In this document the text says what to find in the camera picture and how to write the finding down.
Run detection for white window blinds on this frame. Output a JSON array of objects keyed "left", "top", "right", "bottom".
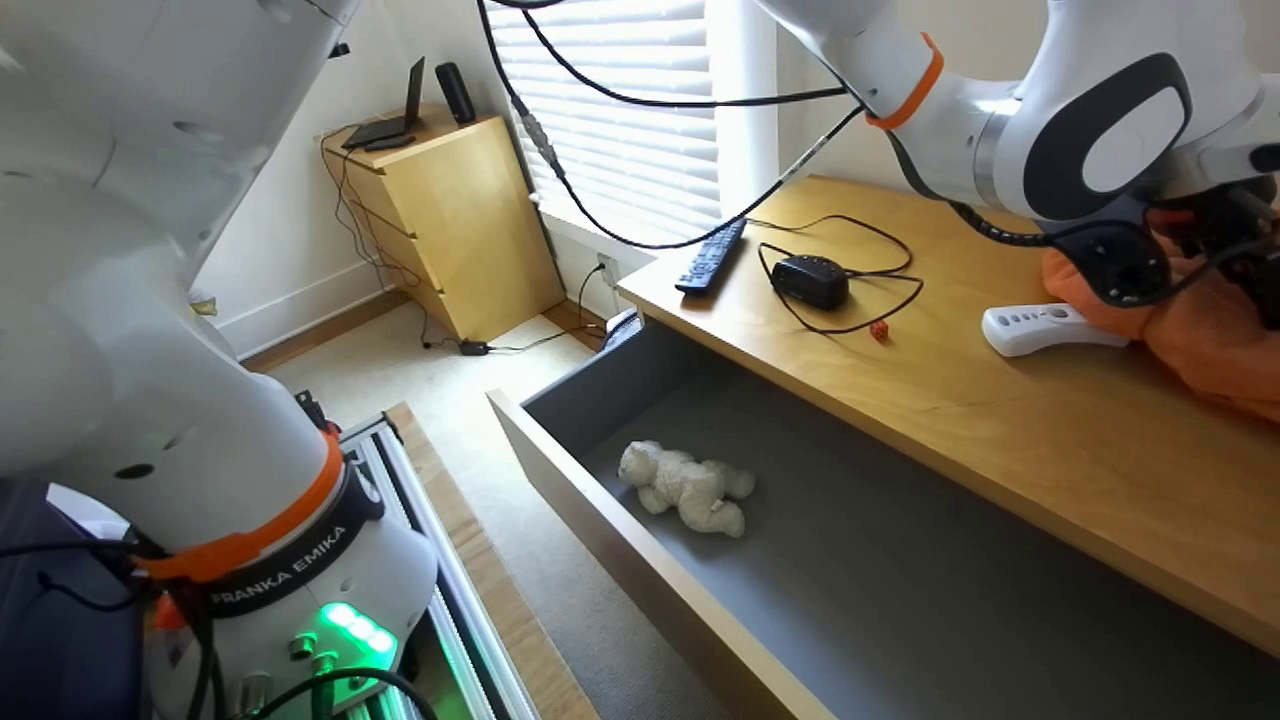
[{"left": 481, "top": 0, "right": 722, "bottom": 251}]

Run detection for small light wood cabinet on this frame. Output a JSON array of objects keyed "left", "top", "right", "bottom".
[{"left": 314, "top": 111, "right": 572, "bottom": 346}]

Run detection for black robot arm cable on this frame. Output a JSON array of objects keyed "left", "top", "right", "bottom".
[{"left": 471, "top": 0, "right": 871, "bottom": 257}]

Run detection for black cable bundle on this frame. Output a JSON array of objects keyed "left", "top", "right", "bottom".
[{"left": 734, "top": 207, "right": 927, "bottom": 340}]

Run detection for black TV remote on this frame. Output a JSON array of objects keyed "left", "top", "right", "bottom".
[{"left": 671, "top": 217, "right": 752, "bottom": 298}]

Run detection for open grey dresser drawer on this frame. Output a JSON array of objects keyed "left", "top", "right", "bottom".
[{"left": 485, "top": 311, "right": 1280, "bottom": 720}]

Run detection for light wood dresser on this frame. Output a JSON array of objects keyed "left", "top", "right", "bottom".
[{"left": 611, "top": 173, "right": 1280, "bottom": 665}]

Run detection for black open laptop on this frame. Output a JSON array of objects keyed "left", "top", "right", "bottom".
[{"left": 339, "top": 50, "right": 430, "bottom": 154}]

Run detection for wooden base board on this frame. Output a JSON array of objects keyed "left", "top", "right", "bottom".
[{"left": 385, "top": 401, "right": 599, "bottom": 720}]

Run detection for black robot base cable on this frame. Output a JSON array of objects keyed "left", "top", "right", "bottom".
[{"left": 243, "top": 658, "right": 441, "bottom": 720}]

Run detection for metal robot base rail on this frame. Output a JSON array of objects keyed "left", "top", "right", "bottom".
[{"left": 297, "top": 405, "right": 536, "bottom": 720}]

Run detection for dark blue cloth bag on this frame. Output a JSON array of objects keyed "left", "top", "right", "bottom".
[{"left": 0, "top": 473, "right": 152, "bottom": 720}]

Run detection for white stuffed toy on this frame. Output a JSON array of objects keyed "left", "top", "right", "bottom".
[{"left": 615, "top": 435, "right": 760, "bottom": 539}]

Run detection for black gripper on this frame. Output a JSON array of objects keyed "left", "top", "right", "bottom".
[{"left": 1187, "top": 177, "right": 1280, "bottom": 335}]

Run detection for black power adapter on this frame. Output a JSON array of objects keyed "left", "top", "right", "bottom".
[{"left": 767, "top": 251, "right": 850, "bottom": 316}]

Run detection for white window frame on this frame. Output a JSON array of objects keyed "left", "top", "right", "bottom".
[{"left": 699, "top": 0, "right": 808, "bottom": 220}]

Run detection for orange towel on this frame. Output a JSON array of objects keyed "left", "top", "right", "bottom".
[{"left": 1035, "top": 196, "right": 1280, "bottom": 428}]

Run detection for white remote control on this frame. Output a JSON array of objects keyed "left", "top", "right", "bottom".
[{"left": 980, "top": 298, "right": 1137, "bottom": 358}]

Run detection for black upright speaker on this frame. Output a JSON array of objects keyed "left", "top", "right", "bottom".
[{"left": 430, "top": 59, "right": 481, "bottom": 133}]

